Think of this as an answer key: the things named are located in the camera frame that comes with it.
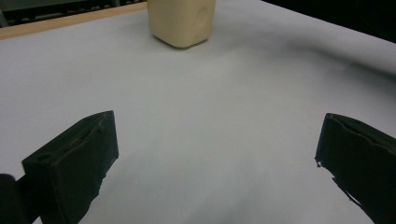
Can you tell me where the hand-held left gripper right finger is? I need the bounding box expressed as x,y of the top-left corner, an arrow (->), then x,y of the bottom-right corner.
314,112 -> 396,224

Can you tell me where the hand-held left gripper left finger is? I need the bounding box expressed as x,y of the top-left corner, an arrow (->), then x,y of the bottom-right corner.
21,110 -> 120,224

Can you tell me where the cream plastic container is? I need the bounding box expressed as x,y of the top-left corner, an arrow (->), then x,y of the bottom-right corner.
147,0 -> 218,49

